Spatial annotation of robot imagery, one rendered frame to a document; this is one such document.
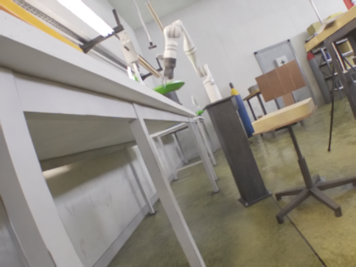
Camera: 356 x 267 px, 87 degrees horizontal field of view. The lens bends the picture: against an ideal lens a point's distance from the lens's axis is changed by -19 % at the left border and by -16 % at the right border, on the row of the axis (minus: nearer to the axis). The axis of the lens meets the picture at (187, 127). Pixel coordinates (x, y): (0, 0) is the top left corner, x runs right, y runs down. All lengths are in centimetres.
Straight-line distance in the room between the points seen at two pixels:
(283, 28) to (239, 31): 130
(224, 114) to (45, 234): 156
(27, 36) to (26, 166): 16
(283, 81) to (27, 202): 159
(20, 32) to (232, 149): 159
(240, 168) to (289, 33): 576
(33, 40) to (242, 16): 679
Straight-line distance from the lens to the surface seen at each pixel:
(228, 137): 171
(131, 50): 105
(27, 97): 36
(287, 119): 125
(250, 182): 180
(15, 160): 29
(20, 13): 47
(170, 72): 130
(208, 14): 696
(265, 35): 685
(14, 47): 32
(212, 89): 178
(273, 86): 168
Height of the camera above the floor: 71
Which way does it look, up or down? 2 degrees up
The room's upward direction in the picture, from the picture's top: 22 degrees counter-clockwise
